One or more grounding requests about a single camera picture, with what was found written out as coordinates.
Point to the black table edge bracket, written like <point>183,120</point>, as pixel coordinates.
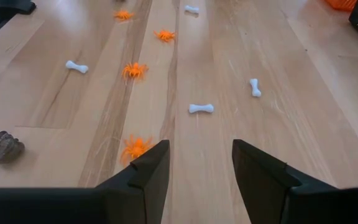
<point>9,6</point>

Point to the white plastic bone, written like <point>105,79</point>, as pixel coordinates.
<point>77,67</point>
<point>191,9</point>
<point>255,87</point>
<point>201,108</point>

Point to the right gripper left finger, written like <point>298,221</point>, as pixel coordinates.
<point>73,205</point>

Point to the orange plastic spider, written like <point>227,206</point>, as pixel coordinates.
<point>165,35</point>
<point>134,148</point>
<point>134,71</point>
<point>123,14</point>

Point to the orange plastic basket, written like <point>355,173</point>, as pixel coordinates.
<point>340,3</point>

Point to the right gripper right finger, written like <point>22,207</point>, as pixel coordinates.
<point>306,205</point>

